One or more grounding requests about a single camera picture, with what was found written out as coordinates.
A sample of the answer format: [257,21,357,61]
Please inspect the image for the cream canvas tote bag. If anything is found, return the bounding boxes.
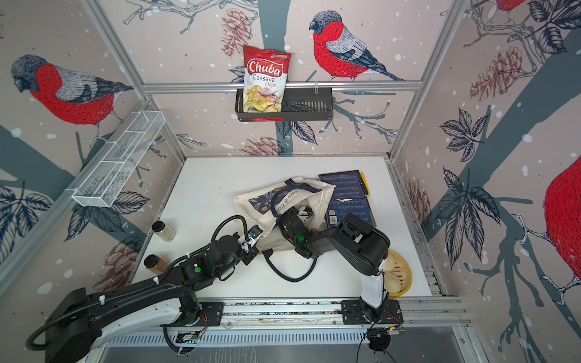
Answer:
[235,177,335,283]

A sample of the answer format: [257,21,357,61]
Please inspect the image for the navy Chinese poetry book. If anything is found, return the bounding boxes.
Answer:
[325,197,376,228]

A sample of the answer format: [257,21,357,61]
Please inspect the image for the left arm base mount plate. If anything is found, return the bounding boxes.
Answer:
[172,301,225,328]

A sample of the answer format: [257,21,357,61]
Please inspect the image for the navy Chinese classics book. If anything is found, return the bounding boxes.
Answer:
[319,170,369,199]

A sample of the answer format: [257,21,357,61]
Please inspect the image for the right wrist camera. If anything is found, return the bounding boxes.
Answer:
[298,207,314,219]

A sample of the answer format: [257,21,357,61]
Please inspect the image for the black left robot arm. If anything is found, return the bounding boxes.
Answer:
[25,226,262,362]

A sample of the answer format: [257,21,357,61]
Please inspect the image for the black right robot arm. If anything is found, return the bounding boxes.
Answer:
[277,207,390,315]

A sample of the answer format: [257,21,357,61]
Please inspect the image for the red Chuba cassava chips bag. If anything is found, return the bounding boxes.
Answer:
[242,45,291,113]

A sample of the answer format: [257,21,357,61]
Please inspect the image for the clear spice jar black lid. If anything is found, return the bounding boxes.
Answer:
[151,220,176,243]

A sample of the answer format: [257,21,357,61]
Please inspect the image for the black wall basket shelf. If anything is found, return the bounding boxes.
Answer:
[235,88,334,122]

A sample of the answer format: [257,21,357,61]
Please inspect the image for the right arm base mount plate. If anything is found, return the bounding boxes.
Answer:
[340,299,403,325]

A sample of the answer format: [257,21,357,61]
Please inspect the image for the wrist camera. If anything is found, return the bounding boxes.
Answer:
[248,225,263,244]
[298,207,314,219]

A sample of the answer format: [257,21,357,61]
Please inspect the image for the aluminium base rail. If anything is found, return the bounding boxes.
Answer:
[92,296,473,331]

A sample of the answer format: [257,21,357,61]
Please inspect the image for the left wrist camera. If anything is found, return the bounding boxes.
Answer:
[248,225,263,244]

